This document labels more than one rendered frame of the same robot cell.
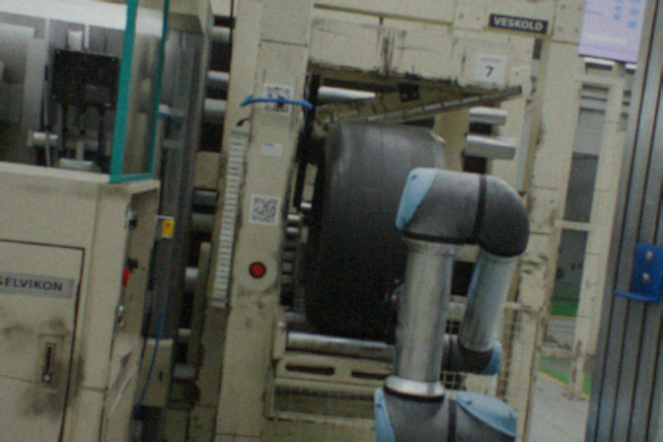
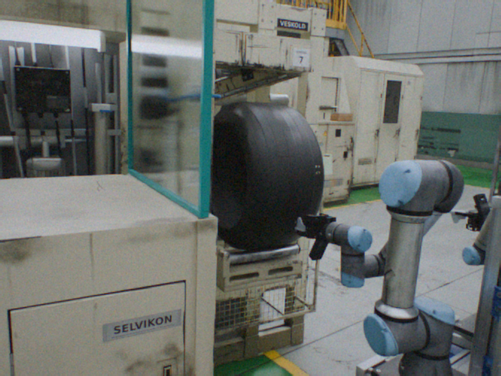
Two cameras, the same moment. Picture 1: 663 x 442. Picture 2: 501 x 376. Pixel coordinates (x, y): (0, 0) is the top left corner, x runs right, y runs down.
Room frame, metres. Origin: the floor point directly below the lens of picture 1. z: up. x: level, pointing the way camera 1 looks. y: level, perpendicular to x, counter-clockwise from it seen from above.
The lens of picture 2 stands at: (0.79, 0.65, 1.50)
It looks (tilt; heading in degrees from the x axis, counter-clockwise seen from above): 11 degrees down; 336
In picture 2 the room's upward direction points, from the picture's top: 2 degrees clockwise
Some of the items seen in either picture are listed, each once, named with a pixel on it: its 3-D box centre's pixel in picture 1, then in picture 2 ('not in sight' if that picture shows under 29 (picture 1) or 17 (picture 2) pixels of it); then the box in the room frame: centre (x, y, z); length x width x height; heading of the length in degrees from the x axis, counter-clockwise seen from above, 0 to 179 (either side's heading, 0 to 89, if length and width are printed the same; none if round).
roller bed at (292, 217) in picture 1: (265, 257); not in sight; (2.81, 0.19, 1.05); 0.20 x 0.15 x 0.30; 96
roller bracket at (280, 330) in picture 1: (278, 327); (205, 248); (2.43, 0.11, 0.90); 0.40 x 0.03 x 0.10; 6
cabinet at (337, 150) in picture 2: not in sight; (319, 163); (6.45, -2.96, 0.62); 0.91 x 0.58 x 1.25; 105
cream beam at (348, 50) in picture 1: (405, 59); (244, 52); (2.76, -0.16, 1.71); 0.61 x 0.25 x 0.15; 96
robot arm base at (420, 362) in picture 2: not in sight; (426, 360); (1.66, -0.33, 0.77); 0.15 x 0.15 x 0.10
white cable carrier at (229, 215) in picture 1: (231, 216); not in sight; (2.37, 0.26, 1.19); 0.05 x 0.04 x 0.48; 6
